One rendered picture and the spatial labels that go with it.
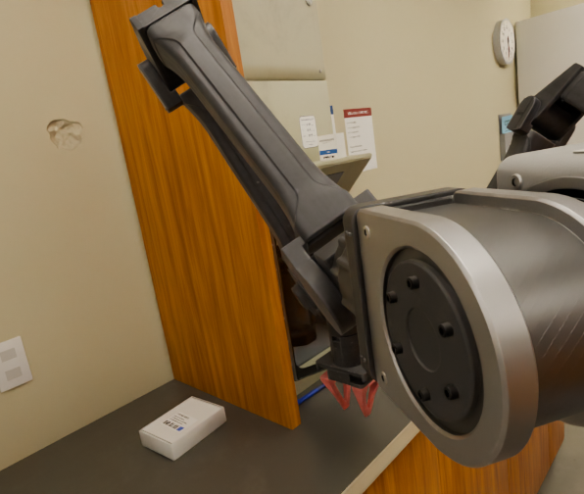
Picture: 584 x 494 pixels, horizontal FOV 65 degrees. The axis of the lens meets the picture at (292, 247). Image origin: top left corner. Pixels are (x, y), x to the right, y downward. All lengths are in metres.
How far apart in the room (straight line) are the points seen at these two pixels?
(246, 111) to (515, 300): 0.35
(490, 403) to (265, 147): 0.33
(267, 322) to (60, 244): 0.58
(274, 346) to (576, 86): 0.75
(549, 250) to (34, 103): 1.21
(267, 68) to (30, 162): 0.61
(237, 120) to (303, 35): 0.79
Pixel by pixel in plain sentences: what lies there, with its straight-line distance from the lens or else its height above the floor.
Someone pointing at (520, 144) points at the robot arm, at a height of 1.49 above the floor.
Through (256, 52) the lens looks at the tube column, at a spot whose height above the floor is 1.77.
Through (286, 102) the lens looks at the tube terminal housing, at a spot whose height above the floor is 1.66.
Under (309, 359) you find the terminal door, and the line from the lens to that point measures 1.18.
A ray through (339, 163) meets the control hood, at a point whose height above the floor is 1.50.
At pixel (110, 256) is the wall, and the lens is 1.34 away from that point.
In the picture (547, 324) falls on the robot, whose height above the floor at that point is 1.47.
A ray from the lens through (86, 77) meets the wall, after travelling 1.37.
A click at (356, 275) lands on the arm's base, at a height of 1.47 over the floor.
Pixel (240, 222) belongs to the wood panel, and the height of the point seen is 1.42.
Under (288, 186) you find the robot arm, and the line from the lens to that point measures 0.44.
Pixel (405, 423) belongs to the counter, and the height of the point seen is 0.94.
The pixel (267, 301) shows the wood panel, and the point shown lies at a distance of 0.98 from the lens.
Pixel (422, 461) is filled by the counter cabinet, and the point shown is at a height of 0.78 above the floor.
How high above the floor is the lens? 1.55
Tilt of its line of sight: 12 degrees down
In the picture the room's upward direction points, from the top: 9 degrees counter-clockwise
